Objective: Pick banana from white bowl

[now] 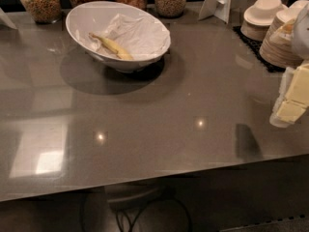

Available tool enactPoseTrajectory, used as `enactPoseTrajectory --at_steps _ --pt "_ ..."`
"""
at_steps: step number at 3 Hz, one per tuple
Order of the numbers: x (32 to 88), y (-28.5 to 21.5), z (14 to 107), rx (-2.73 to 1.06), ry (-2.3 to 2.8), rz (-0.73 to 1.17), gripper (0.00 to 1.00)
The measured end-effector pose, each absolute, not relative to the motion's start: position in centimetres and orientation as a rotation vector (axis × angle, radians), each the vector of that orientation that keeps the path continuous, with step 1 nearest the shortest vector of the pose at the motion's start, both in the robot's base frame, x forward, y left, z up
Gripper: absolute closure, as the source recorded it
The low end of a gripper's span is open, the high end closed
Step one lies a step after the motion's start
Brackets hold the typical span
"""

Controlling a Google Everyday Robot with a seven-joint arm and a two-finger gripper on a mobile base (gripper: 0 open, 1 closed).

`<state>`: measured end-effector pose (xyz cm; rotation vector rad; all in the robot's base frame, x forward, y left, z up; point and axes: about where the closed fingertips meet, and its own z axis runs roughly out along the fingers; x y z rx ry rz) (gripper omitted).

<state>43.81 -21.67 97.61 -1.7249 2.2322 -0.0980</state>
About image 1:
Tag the stack of paper plates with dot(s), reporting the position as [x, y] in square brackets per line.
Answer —
[279, 53]

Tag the large white bowl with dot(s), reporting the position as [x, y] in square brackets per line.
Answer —
[95, 16]

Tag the white card at left edge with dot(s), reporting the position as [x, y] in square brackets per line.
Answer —
[5, 20]

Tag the black rubber mat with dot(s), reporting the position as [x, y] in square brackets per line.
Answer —
[255, 47]

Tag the white folded card stand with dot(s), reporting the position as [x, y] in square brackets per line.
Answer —
[218, 8]

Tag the white crumpled paper liner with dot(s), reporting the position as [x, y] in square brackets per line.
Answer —
[144, 38]

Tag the glass cereal jar far left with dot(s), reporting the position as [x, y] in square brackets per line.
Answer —
[43, 11]

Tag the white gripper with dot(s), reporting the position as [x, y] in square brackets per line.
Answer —
[301, 36]

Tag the yellow banana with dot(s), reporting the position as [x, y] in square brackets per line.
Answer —
[111, 46]

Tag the stack of small paper bowls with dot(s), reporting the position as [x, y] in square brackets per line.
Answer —
[258, 18]

